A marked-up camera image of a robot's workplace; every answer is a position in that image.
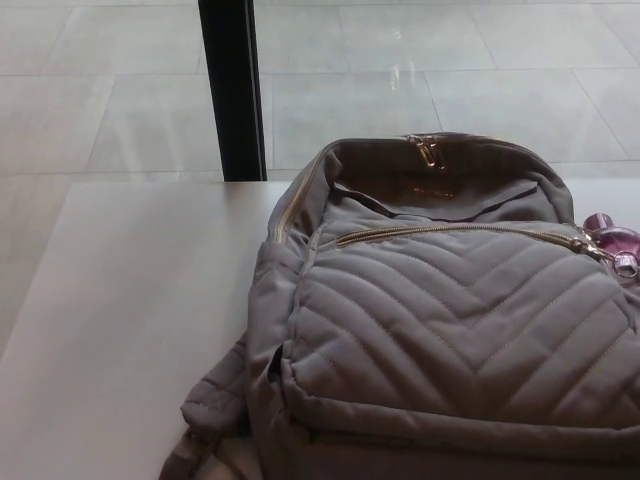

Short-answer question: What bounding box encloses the grey quilted backpack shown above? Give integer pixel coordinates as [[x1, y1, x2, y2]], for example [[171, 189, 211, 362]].
[[160, 130, 640, 480]]

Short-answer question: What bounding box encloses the pink glass bottle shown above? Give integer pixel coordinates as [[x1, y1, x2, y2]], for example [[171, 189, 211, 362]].
[[582, 212, 640, 280]]

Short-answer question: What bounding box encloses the black window frame post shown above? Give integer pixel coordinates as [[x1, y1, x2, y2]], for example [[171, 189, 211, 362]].
[[196, 0, 268, 183]]

